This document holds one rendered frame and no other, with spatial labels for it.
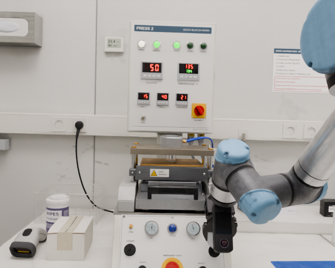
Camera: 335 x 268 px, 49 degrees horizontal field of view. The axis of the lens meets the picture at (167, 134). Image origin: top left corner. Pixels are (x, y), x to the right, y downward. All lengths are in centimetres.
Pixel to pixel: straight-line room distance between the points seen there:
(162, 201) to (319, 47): 69
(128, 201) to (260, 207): 46
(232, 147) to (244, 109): 100
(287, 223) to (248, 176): 83
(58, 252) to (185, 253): 41
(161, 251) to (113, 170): 82
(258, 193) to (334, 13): 38
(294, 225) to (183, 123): 62
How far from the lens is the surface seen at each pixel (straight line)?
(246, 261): 129
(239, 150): 82
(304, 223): 163
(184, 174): 117
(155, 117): 138
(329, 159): 78
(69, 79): 186
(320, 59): 55
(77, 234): 123
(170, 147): 122
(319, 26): 56
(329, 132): 76
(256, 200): 76
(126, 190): 112
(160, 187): 108
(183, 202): 110
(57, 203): 144
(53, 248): 126
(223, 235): 93
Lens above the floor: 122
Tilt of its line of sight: 3 degrees down
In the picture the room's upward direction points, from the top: 2 degrees clockwise
